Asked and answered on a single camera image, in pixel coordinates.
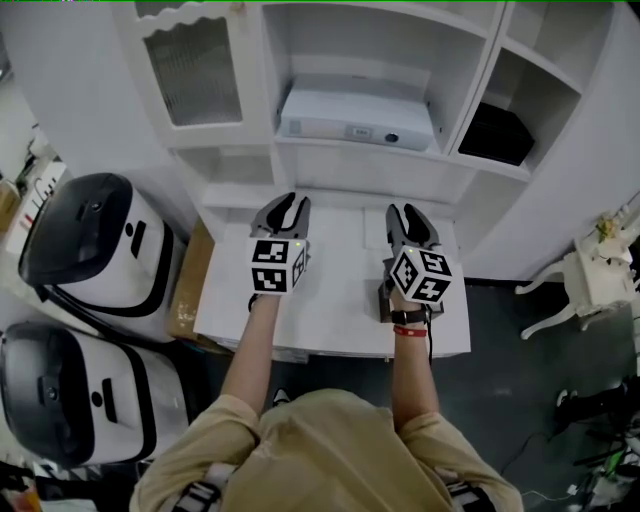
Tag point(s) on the red wristband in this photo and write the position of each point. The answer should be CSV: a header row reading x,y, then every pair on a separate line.
x,y
410,330

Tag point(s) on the black storage box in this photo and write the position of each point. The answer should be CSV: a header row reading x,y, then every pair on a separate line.
x,y
495,135

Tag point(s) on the small brown cardboard box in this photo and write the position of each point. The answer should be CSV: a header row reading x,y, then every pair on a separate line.
x,y
9,205

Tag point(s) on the person's left forearm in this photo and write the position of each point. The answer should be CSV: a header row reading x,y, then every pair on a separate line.
x,y
250,360

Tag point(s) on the beige t-shirt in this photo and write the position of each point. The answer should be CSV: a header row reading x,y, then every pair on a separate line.
x,y
325,460

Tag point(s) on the small dark brown box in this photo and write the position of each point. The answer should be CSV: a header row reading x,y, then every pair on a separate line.
x,y
384,305

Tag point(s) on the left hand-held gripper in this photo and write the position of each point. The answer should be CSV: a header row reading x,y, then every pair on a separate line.
x,y
272,267

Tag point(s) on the white power adapter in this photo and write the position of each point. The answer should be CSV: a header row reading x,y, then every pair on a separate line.
x,y
573,489

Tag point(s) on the white work table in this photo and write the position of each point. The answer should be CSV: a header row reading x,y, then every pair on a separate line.
x,y
340,280

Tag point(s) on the white box device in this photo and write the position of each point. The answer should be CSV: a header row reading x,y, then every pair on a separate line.
x,y
350,110

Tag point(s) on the white black mobile robot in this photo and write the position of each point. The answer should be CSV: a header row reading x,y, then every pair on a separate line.
x,y
115,270
150,400

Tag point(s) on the black wrist watch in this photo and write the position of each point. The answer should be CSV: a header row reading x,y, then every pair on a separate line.
x,y
407,316

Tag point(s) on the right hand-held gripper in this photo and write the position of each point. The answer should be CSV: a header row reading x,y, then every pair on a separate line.
x,y
422,275

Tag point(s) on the white glass cabinet door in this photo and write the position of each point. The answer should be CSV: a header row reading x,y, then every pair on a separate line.
x,y
195,75

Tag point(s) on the white carved side table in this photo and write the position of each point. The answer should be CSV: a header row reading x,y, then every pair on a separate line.
x,y
595,280

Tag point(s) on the white printed box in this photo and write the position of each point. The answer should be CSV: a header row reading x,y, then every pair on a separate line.
x,y
40,200

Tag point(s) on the person's right forearm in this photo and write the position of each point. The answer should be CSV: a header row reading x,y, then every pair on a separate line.
x,y
415,380

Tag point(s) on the small flower bouquet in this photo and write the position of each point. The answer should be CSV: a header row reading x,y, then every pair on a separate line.
x,y
607,227

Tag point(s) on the black white shoe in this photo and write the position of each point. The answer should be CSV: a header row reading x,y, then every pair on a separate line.
x,y
281,398

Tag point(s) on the white desk with hutch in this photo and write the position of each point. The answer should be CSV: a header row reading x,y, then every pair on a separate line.
x,y
370,35

